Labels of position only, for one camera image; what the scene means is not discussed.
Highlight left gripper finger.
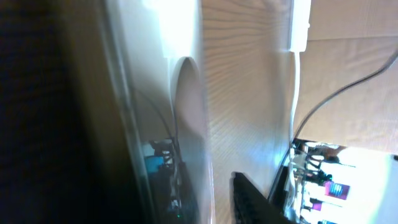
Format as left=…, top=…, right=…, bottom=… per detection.
left=230, top=172, right=296, bottom=224

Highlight black USB-C charging cable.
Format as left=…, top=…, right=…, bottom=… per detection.
left=267, top=49, right=398, bottom=203

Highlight white power strip red switches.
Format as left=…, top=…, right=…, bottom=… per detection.
left=289, top=0, right=312, bottom=52

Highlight white power strip cord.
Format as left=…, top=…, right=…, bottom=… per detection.
left=284, top=51, right=302, bottom=215

